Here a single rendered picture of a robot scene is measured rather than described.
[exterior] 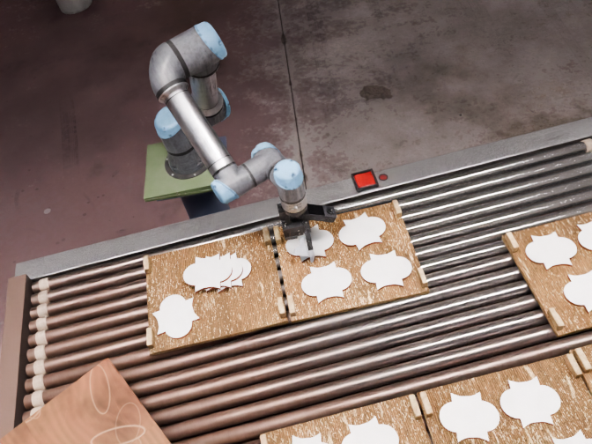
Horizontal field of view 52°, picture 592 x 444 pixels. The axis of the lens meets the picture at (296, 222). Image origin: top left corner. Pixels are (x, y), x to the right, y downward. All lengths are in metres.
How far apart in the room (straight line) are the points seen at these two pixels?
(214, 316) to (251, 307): 0.11
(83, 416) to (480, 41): 3.35
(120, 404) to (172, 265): 0.51
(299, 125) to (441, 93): 0.88
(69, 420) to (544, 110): 2.98
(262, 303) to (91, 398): 0.53
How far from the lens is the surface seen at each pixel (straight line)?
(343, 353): 1.72
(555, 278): 1.87
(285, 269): 1.85
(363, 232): 1.90
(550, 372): 1.72
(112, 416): 1.66
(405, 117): 3.64
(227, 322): 1.79
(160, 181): 2.27
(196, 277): 1.87
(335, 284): 1.79
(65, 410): 1.72
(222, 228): 2.02
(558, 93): 3.88
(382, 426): 1.61
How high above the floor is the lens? 2.46
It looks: 51 degrees down
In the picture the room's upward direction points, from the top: 12 degrees counter-clockwise
